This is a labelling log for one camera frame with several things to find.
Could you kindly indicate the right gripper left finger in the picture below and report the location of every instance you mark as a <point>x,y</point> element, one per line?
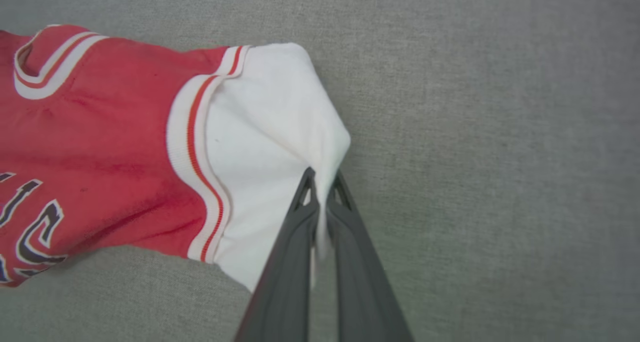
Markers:
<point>287,282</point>

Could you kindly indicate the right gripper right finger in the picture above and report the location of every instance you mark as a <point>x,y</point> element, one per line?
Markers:
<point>362,292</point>

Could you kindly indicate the red and white basketball jersey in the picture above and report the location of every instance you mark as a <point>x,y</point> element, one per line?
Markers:
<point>110,131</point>

